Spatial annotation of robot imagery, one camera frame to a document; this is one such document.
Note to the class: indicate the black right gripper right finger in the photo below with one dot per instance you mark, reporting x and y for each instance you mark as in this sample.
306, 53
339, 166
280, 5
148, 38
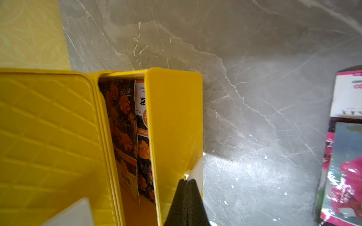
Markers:
196, 214

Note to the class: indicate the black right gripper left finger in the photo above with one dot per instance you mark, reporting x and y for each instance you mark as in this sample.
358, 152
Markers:
178, 211

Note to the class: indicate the orange marigold seed bag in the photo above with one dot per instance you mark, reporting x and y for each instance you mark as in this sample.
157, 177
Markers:
145, 175
120, 103

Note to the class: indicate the yellow plastic drawer cabinet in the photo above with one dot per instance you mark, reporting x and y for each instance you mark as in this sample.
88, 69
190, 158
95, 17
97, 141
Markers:
55, 148

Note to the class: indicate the pink hollyhock seed bag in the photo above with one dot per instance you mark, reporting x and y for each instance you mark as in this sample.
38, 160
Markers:
339, 194

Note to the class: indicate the yellow drawer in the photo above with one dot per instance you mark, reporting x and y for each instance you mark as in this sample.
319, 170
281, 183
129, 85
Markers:
174, 102

